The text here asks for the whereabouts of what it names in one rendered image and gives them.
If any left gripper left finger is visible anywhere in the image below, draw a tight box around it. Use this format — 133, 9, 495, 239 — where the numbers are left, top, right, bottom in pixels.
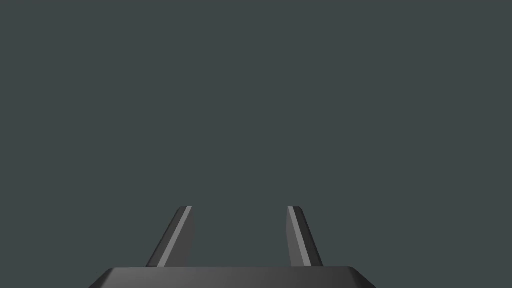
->
145, 205, 196, 269

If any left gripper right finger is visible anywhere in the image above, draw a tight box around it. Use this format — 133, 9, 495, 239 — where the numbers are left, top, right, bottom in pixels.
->
285, 205, 325, 268

